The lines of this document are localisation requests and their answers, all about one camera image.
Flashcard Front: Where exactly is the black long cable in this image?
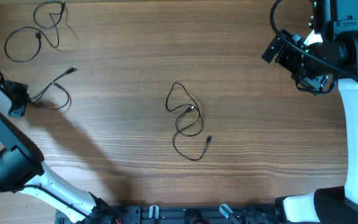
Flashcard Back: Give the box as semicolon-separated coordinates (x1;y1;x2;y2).
28;65;79;111

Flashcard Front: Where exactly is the black short cable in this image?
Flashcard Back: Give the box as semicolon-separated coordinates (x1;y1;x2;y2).
165;82;213;162

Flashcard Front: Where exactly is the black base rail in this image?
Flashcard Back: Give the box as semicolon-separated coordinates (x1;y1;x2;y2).
54;203;282;224

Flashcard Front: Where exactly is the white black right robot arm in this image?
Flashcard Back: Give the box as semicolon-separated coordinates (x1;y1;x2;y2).
246;1;358;223

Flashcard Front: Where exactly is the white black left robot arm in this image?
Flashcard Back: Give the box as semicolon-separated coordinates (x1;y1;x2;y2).
0;71;120;223

